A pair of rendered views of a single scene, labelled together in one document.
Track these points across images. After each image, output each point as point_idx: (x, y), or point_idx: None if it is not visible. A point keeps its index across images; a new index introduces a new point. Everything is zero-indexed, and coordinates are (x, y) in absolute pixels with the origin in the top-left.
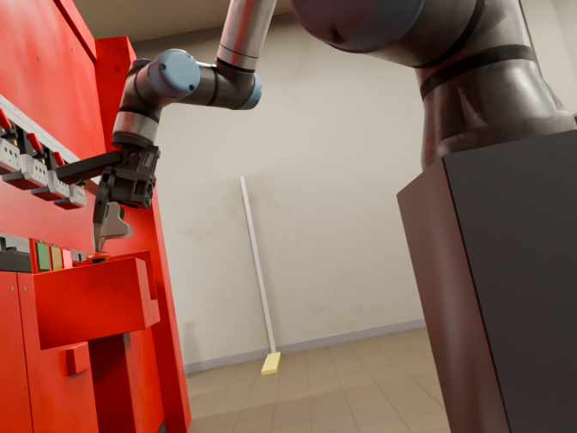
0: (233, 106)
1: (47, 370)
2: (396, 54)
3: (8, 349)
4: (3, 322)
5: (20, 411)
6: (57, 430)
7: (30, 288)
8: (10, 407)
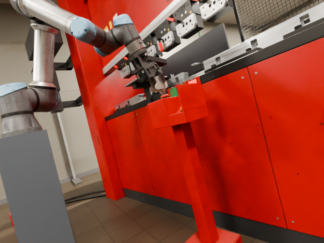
0: (90, 43)
1: (287, 116)
2: (44, 111)
3: (240, 107)
4: (236, 95)
5: (252, 134)
6: (300, 152)
7: (263, 70)
8: (244, 131)
